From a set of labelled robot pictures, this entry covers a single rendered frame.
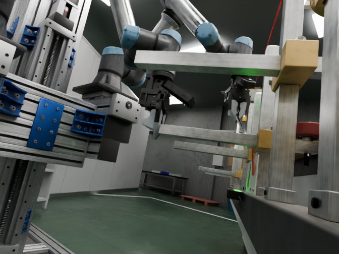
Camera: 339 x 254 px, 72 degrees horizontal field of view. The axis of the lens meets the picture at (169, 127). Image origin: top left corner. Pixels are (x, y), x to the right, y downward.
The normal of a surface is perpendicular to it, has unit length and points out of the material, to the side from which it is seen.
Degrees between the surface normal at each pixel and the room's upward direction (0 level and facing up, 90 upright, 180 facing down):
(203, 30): 90
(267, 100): 90
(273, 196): 90
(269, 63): 90
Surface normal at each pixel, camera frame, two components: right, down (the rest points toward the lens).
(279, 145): -0.22, -0.23
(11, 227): 0.76, 0.00
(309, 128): -0.45, -0.25
